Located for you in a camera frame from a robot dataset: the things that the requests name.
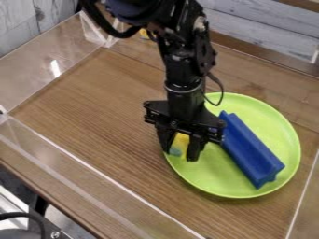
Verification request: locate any black metal table bracket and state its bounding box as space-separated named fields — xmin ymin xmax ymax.
xmin=30 ymin=195 xmax=72 ymax=239

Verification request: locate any clear acrylic corner bracket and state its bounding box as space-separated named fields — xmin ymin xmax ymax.
xmin=80 ymin=11 xmax=119 ymax=49

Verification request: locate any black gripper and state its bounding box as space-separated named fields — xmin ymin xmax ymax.
xmin=143 ymin=100 xmax=226 ymax=162

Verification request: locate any black cable lower left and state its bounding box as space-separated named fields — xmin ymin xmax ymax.
xmin=0 ymin=211 xmax=46 ymax=239

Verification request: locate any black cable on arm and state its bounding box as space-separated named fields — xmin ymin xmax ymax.
xmin=202 ymin=72 xmax=226 ymax=107

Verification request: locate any yellow toy banana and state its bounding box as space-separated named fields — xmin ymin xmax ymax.
xmin=170 ymin=134 xmax=190 ymax=157

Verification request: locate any green plate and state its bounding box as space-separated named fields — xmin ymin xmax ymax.
xmin=165 ymin=92 xmax=302 ymax=199

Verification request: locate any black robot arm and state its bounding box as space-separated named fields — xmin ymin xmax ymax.
xmin=80 ymin=0 xmax=226 ymax=162

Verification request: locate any blue plastic block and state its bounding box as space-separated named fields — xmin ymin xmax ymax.
xmin=219 ymin=111 xmax=286 ymax=189

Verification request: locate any yellow labelled tin can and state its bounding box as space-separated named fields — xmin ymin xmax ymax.
xmin=140 ymin=28 xmax=151 ymax=40

